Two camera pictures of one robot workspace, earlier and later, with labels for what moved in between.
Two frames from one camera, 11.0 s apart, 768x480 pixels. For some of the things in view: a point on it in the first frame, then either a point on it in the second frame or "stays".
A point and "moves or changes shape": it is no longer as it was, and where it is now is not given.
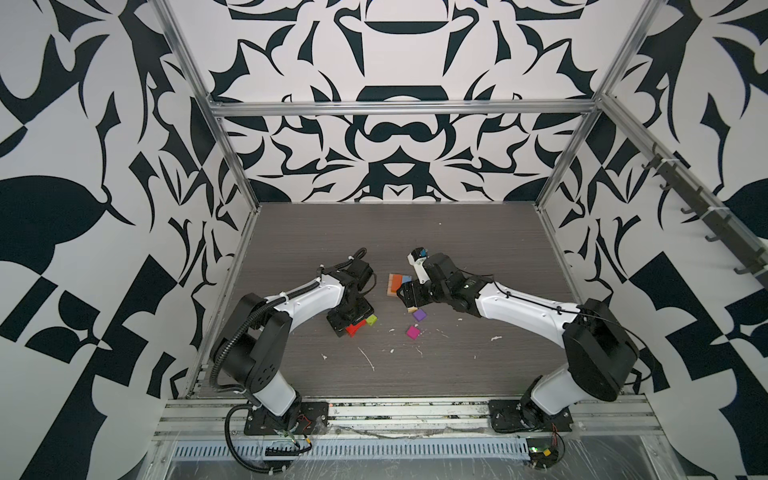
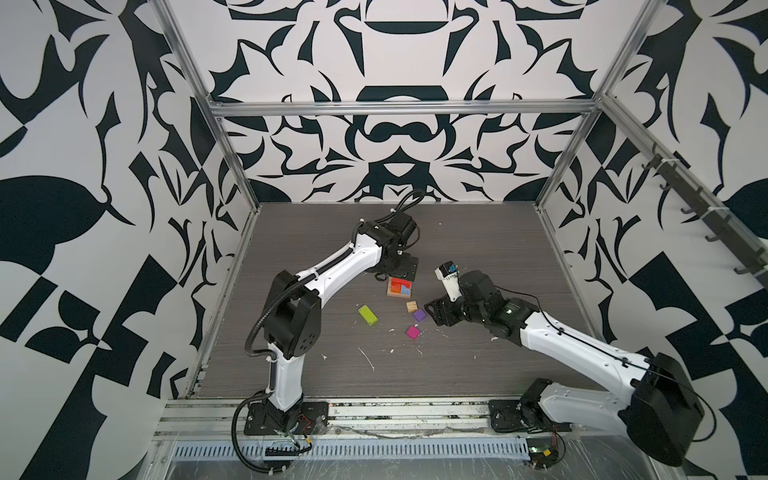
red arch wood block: [351, 329] moves or changes shape
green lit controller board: [543, 452] stays
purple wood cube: [419, 315] stays
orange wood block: [397, 281] stays
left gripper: [340, 323] → [406, 270]
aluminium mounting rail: [593, 416] stays
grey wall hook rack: [721, 219] stays
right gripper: [409, 288] → [445, 304]
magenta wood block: [413, 332] stays
